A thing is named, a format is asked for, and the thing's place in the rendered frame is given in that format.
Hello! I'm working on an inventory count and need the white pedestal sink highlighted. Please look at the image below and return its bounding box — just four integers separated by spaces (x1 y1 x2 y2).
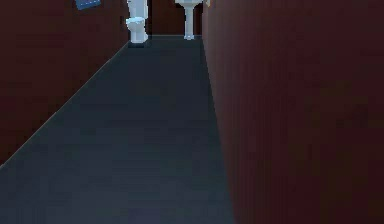
174 0 204 41

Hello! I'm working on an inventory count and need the white toilet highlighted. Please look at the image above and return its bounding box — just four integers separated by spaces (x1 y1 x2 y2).
125 0 150 44

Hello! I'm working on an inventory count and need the blue towel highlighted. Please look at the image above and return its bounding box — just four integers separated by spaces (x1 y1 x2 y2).
75 0 102 11

